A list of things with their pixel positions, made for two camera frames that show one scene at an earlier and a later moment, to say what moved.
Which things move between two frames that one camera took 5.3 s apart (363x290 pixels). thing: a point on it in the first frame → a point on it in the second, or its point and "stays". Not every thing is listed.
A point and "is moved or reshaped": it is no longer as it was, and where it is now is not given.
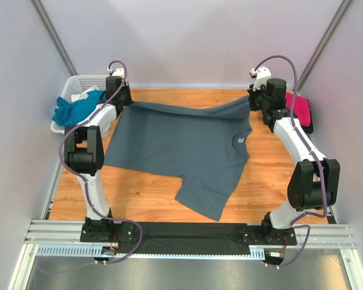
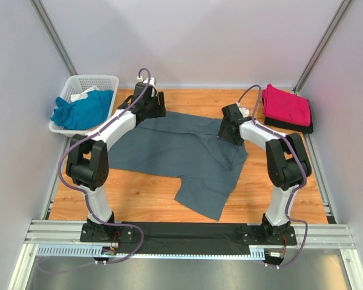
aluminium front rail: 70,231 stays
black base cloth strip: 187,238 stays
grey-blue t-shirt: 202,150 is moved or reshaped
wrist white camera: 262,74 → 245,112
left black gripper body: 125,95 → 153,109
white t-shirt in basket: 78,96 stays
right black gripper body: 257,103 → 223,133
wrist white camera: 118,72 → 152,81
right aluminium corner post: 323,44 stays
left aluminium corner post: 45,20 stays
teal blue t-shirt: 68,113 stays
